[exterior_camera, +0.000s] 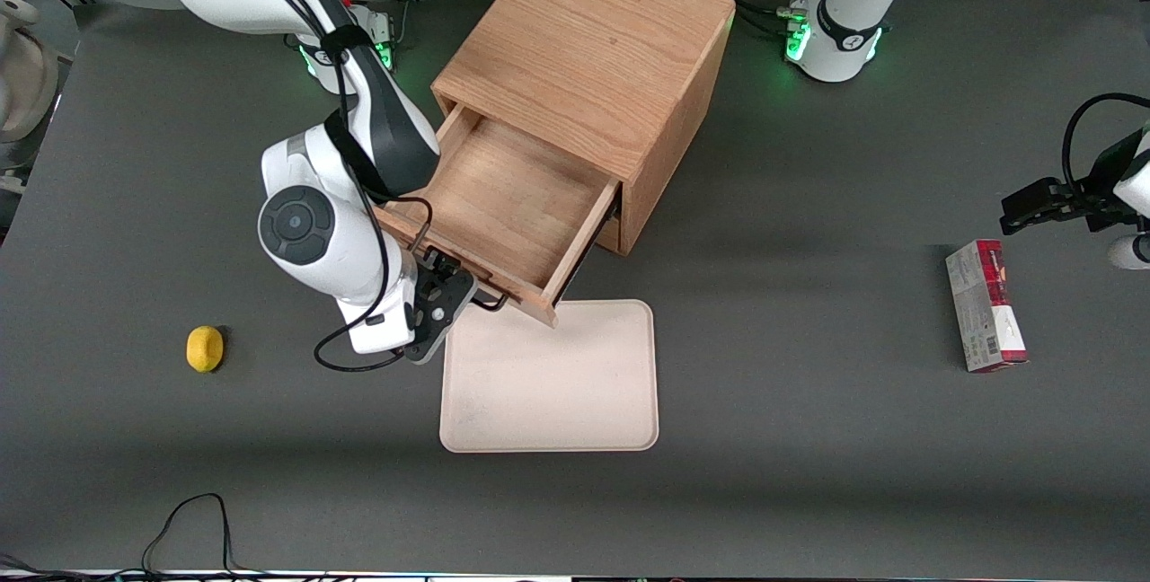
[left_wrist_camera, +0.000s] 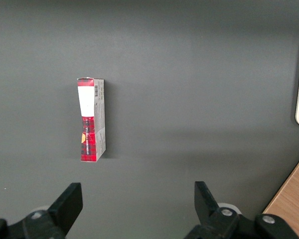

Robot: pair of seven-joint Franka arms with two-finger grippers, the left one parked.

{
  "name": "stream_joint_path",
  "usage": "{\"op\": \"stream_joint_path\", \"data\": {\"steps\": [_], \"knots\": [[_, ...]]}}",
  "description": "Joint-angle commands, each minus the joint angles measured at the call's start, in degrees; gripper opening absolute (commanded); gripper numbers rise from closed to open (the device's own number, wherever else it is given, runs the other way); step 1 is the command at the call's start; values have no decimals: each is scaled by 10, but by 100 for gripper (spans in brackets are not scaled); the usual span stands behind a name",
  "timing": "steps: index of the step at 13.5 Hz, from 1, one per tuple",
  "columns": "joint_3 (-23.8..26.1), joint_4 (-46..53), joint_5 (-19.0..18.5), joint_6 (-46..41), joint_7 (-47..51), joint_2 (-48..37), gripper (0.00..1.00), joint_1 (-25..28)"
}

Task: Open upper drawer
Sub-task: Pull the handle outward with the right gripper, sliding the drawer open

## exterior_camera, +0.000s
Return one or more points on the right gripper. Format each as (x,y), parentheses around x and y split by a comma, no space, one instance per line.
(434,264)

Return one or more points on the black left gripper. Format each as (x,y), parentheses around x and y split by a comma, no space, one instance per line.
(1101,184)

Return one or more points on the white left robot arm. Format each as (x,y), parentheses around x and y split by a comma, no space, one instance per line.
(844,25)

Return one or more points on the wooden drawer cabinet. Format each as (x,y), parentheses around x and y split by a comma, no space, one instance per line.
(588,34)

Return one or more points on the red plaid cardboard box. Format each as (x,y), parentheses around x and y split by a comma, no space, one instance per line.
(986,305)

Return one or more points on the yellow lemon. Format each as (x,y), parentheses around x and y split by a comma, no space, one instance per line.
(205,348)

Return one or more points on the beige round machine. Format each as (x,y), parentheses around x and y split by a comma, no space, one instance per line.
(22,79)

